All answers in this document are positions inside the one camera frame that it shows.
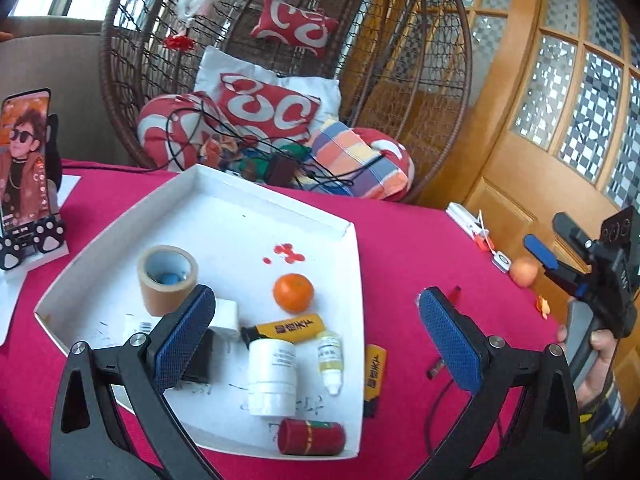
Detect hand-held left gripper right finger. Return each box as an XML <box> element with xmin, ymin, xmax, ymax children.
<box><xmin>407</xmin><ymin>286</ymin><xmax>583</xmax><ymax>480</ymax></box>

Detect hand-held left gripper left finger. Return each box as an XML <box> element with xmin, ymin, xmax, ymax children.
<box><xmin>50</xmin><ymin>284</ymin><xmax>223</xmax><ymax>480</ymax></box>

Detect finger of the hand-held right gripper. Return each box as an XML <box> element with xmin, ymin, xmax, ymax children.
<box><xmin>552</xmin><ymin>211</ymin><xmax>598</xmax><ymax>261</ymax></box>
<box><xmin>524</xmin><ymin>235</ymin><xmax>588</xmax><ymax>301</ymax></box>

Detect black power adapter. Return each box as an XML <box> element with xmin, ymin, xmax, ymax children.
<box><xmin>180</xmin><ymin>332</ymin><xmax>217</xmax><ymax>383</ymax></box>

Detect brown tape roll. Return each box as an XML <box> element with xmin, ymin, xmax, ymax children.
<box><xmin>137</xmin><ymin>245</ymin><xmax>199</xmax><ymax>317</ymax></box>

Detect white charger plug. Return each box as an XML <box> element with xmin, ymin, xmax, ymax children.
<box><xmin>207</xmin><ymin>299</ymin><xmax>241</xmax><ymax>343</ymax></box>

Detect orange tangerine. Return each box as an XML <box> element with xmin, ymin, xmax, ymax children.
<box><xmin>509</xmin><ymin>257</ymin><xmax>540</xmax><ymax>287</ymax></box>
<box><xmin>272</xmin><ymin>273</ymin><xmax>315</xmax><ymax>312</ymax></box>

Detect white cardboard tray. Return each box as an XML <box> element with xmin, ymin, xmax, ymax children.
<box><xmin>34</xmin><ymin>162</ymin><xmax>365</xmax><ymax>461</ymax></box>

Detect red cylinder can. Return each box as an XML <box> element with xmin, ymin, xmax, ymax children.
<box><xmin>277</xmin><ymin>418</ymin><xmax>347</xmax><ymax>457</ymax></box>

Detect person's right forearm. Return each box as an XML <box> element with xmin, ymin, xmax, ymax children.
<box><xmin>577</xmin><ymin>377</ymin><xmax>633</xmax><ymax>473</ymax></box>

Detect person's right hand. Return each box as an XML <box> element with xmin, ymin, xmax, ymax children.
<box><xmin>556</xmin><ymin>325</ymin><xmax>618</xmax><ymax>411</ymax></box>

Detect yellow black lighter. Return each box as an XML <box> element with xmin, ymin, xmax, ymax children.
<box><xmin>362</xmin><ymin>344</ymin><xmax>388</xmax><ymax>418</ymax></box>
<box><xmin>241</xmin><ymin>313</ymin><xmax>326</xmax><ymax>345</ymax></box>

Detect white tissue pack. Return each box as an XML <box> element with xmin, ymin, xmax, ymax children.
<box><xmin>445</xmin><ymin>202</ymin><xmax>483</xmax><ymax>236</ymax></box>

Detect white pill bottle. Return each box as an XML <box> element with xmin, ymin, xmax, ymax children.
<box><xmin>247</xmin><ymin>338</ymin><xmax>297</xmax><ymax>417</ymax></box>

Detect pink tablecloth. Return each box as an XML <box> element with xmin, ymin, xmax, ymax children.
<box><xmin>0</xmin><ymin>159</ymin><xmax>576</xmax><ymax>480</ymax></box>

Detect small dropper bottle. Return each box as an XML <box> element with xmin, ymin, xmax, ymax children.
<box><xmin>316</xmin><ymin>331</ymin><xmax>345</xmax><ymax>395</ymax></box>

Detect wooden door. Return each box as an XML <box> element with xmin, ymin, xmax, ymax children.
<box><xmin>415</xmin><ymin>0</ymin><xmax>640</xmax><ymax>321</ymax></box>

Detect smartphone on stand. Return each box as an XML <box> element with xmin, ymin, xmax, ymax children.
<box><xmin>0</xmin><ymin>114</ymin><xmax>68</xmax><ymax>272</ymax></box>

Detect red white round cushion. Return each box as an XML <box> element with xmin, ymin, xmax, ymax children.
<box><xmin>350</xmin><ymin>127</ymin><xmax>416</xmax><ymax>202</ymax></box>
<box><xmin>136</xmin><ymin>92</ymin><xmax>236</xmax><ymax>171</ymax></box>

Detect white paper sheet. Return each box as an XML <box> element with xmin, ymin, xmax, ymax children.
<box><xmin>0</xmin><ymin>174</ymin><xmax>82</xmax><ymax>347</ymax></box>

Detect dark brown electronics box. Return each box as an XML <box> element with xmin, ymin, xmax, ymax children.
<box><xmin>265</xmin><ymin>154</ymin><xmax>297</xmax><ymax>186</ymax></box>

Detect striped plaid cushion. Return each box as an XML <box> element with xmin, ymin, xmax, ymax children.
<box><xmin>307</xmin><ymin>119</ymin><xmax>396</xmax><ymax>200</ymax></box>

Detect smartphone showing video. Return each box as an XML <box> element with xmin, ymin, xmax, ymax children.
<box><xmin>0</xmin><ymin>88</ymin><xmax>53</xmax><ymax>238</ymax></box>

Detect wicker hanging chair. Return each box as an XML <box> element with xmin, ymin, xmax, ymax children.
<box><xmin>100</xmin><ymin>0</ymin><xmax>473</xmax><ymax>206</ymax></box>

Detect beige sofa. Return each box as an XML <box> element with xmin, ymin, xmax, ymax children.
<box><xmin>0</xmin><ymin>15</ymin><xmax>132</xmax><ymax>167</ymax></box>

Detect small red white cushion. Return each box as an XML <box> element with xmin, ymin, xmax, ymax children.
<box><xmin>250</xmin><ymin>0</ymin><xmax>340</xmax><ymax>52</ymax></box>

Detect thin black wires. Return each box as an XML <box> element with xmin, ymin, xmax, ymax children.
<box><xmin>167</xmin><ymin>95</ymin><xmax>387</xmax><ymax>192</ymax></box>

